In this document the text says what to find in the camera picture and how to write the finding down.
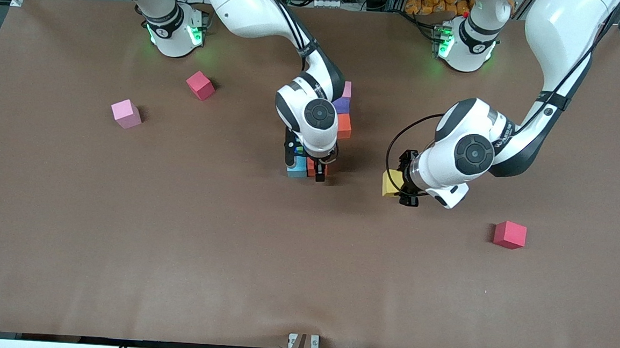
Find yellow foam cube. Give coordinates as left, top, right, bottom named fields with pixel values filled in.
left=381, top=169, right=405, bottom=199

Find blue foam cube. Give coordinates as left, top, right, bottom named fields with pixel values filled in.
left=287, top=155, right=309, bottom=179

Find orange foam cube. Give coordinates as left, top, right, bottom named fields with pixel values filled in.
left=336, top=113, right=353, bottom=141
left=306, top=158, right=329, bottom=178

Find red foam cube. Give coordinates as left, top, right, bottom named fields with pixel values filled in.
left=185, top=70, right=217, bottom=102
left=493, top=220, right=528, bottom=251

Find brown paper table cover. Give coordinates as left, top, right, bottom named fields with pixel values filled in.
left=0, top=0, right=620, bottom=348

